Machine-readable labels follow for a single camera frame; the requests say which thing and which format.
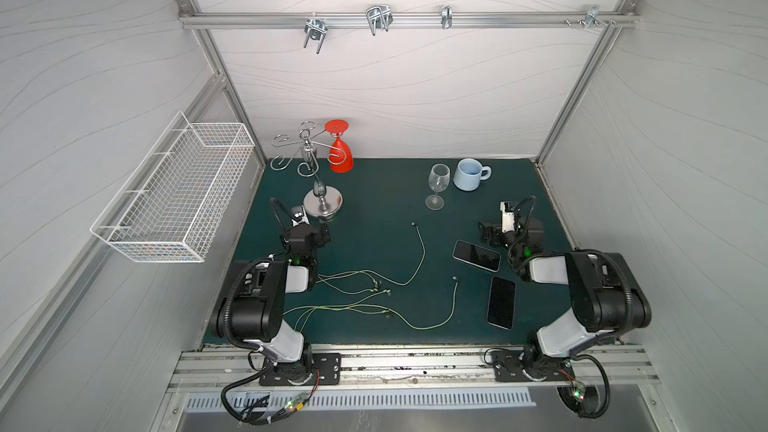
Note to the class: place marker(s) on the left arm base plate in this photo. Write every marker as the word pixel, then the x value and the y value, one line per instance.
pixel 321 368

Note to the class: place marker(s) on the silver-edged black smartphone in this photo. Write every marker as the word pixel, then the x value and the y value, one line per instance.
pixel 501 303

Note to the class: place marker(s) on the clear wine glass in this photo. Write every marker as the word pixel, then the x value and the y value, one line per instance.
pixel 438 181

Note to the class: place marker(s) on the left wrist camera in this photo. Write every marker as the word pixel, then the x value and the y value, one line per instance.
pixel 299 216

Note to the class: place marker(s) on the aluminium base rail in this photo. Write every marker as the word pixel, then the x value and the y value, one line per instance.
pixel 401 366

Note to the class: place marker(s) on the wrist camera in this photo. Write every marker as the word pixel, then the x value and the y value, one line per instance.
pixel 508 216
pixel 299 216

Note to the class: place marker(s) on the red plastic wine glass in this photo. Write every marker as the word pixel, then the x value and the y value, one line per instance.
pixel 340 156

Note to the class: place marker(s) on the chrome wine glass rack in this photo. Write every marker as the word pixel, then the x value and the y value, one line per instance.
pixel 322 201

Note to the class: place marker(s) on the metal clamp bracket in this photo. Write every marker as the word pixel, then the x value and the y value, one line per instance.
pixel 315 31
pixel 379 17

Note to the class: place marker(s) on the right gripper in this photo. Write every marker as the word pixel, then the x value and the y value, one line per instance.
pixel 496 234

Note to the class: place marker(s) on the green table mat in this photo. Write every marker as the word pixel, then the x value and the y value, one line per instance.
pixel 382 197

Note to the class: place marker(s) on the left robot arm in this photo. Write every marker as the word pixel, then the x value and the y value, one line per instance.
pixel 251 313

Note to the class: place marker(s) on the metal clamp bracket left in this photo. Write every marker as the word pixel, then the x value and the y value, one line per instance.
pixel 315 31

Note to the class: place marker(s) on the purple-edged black smartphone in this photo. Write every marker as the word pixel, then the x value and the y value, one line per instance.
pixel 477 256

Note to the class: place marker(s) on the light blue ceramic mug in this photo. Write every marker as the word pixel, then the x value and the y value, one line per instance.
pixel 469 174

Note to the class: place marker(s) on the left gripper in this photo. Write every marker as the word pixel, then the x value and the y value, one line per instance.
pixel 306 233

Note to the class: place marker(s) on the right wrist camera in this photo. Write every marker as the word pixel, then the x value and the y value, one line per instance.
pixel 508 216

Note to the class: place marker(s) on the aluminium crossbar rail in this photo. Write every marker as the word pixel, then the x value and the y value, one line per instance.
pixel 401 20

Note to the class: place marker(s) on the white wire basket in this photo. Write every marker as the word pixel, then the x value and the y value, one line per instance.
pixel 170 207

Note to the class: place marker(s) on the metal bolt bracket right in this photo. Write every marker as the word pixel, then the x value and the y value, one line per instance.
pixel 591 20

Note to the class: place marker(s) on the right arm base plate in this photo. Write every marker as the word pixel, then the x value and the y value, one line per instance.
pixel 521 365

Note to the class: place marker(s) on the white vent grille strip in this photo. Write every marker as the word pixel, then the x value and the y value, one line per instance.
pixel 380 399

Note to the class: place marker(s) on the metal clamp bracket middle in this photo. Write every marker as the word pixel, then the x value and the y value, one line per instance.
pixel 379 17

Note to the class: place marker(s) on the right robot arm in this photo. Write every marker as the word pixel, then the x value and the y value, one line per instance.
pixel 606 301

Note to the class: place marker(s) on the metal clip bracket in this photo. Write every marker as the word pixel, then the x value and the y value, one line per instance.
pixel 446 17

